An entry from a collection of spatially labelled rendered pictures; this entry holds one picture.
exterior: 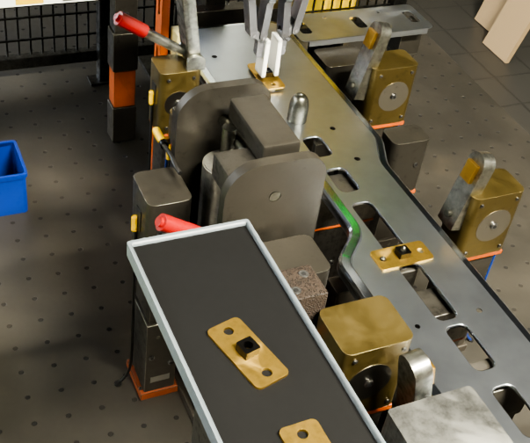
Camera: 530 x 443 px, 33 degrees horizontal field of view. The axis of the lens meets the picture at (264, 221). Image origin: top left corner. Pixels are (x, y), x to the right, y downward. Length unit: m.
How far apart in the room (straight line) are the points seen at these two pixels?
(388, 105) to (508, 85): 2.24
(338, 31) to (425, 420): 1.00
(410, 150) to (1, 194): 0.73
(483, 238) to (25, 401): 0.72
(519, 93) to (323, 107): 2.34
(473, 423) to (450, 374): 0.19
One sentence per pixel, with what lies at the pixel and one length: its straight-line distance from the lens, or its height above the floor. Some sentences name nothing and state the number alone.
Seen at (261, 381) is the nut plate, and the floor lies 1.16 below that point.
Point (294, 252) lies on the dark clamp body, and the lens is 1.08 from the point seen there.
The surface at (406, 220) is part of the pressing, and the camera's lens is 1.30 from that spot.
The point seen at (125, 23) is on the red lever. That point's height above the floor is 1.14.
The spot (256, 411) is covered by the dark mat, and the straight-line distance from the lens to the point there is 0.81.
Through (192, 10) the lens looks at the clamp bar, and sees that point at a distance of 1.41.
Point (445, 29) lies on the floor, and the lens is 4.13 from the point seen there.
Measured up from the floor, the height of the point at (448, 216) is 1.00.
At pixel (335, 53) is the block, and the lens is 1.70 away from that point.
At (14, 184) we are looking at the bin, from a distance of 1.66.
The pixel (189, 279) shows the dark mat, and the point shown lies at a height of 1.16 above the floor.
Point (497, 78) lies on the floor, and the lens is 3.85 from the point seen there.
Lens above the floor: 1.79
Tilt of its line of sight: 40 degrees down
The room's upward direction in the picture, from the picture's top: 9 degrees clockwise
